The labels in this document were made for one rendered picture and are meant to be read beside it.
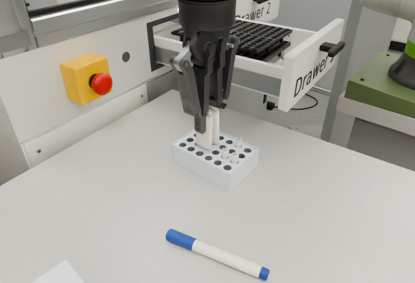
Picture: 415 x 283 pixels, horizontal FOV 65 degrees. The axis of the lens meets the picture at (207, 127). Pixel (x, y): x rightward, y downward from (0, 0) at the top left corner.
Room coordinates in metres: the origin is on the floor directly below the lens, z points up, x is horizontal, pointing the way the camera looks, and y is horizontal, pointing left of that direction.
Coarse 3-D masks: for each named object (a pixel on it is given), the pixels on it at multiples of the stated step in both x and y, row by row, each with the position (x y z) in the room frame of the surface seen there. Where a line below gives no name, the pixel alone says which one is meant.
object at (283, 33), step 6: (282, 30) 0.75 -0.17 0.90; (288, 30) 0.77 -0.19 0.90; (270, 36) 0.71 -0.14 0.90; (276, 36) 0.72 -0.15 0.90; (282, 36) 0.72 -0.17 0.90; (264, 42) 0.67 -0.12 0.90; (270, 42) 0.67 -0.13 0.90; (252, 48) 0.63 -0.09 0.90; (258, 48) 0.63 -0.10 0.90; (264, 48) 0.65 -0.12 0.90
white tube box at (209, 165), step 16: (176, 144) 0.45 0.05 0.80; (192, 144) 0.45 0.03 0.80; (224, 144) 0.45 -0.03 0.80; (176, 160) 0.44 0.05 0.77; (192, 160) 0.42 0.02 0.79; (208, 160) 0.42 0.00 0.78; (224, 160) 0.41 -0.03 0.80; (240, 160) 0.41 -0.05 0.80; (256, 160) 0.43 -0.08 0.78; (208, 176) 0.40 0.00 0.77; (224, 176) 0.38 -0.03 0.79; (240, 176) 0.39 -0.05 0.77
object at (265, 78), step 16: (160, 32) 0.76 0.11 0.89; (304, 32) 0.77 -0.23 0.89; (160, 48) 0.71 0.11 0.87; (176, 48) 0.69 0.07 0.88; (288, 48) 0.79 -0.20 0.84; (240, 64) 0.60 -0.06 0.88; (256, 64) 0.58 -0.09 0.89; (272, 64) 0.56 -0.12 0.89; (240, 80) 0.59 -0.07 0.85; (256, 80) 0.57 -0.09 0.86; (272, 80) 0.55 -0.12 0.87; (272, 96) 0.55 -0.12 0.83
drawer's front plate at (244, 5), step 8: (240, 0) 1.00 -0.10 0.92; (248, 0) 1.04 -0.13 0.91; (272, 0) 1.18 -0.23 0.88; (240, 8) 1.00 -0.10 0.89; (248, 8) 1.04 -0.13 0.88; (256, 8) 1.09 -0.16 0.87; (264, 8) 1.14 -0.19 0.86; (272, 8) 1.19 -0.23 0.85; (240, 16) 1.01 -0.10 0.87; (256, 16) 1.09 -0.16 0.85; (264, 16) 1.14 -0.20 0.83
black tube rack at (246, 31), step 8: (240, 24) 0.81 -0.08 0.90; (248, 24) 0.81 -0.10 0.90; (256, 24) 0.81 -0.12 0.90; (176, 32) 0.75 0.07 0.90; (232, 32) 0.74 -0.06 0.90; (240, 32) 0.74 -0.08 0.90; (248, 32) 0.74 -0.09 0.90; (256, 32) 0.75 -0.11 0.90; (264, 32) 0.74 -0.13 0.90; (272, 32) 0.74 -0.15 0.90; (240, 40) 0.69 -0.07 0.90; (248, 40) 0.69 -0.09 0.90; (256, 40) 0.68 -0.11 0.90; (280, 40) 0.76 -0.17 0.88; (240, 48) 0.64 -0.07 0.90; (248, 48) 0.63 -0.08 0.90; (272, 48) 0.72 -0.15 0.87; (280, 48) 0.72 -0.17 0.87; (248, 56) 0.67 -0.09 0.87; (256, 56) 0.67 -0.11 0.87; (264, 56) 0.67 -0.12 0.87; (272, 56) 0.68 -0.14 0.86
